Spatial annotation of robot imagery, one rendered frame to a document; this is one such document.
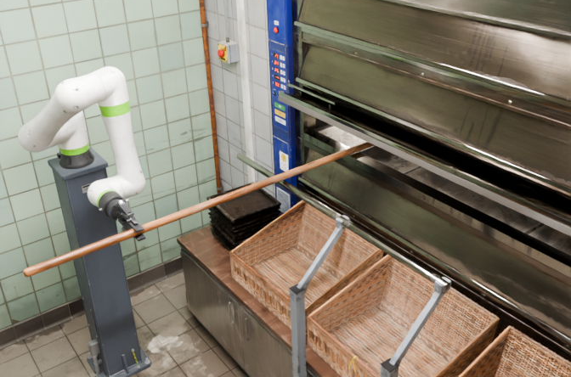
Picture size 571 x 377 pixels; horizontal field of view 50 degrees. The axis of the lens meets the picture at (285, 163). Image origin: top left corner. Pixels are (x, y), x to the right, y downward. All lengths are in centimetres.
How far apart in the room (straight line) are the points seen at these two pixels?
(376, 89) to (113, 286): 158
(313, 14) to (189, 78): 113
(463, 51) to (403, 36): 27
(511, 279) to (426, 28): 94
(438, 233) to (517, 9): 94
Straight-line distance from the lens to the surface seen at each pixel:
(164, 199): 378
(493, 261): 238
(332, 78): 268
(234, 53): 328
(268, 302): 276
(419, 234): 256
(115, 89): 240
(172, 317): 373
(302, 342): 245
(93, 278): 305
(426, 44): 225
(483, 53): 211
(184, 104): 362
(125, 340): 334
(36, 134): 259
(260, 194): 320
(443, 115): 228
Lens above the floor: 238
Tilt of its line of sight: 27 degrees down
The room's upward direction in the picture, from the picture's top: 2 degrees counter-clockwise
